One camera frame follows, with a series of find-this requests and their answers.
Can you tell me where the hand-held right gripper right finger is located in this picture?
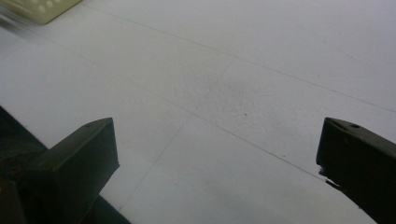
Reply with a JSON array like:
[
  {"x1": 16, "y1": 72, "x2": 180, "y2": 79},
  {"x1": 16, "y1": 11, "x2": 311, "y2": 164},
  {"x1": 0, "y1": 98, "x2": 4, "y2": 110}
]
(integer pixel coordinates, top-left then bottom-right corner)
[{"x1": 316, "y1": 117, "x2": 396, "y2": 224}]

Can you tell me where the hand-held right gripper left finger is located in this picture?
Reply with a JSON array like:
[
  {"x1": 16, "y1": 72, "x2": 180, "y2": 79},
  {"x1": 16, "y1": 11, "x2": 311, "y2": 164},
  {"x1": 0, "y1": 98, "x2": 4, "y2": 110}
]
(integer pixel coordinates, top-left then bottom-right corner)
[{"x1": 22, "y1": 117, "x2": 120, "y2": 224}]

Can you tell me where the pale yellow perforated block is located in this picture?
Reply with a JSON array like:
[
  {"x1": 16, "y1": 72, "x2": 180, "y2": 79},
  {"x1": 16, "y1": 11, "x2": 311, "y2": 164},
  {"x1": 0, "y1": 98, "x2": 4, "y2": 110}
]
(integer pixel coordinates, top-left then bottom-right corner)
[{"x1": 0, "y1": 0, "x2": 83, "y2": 25}]

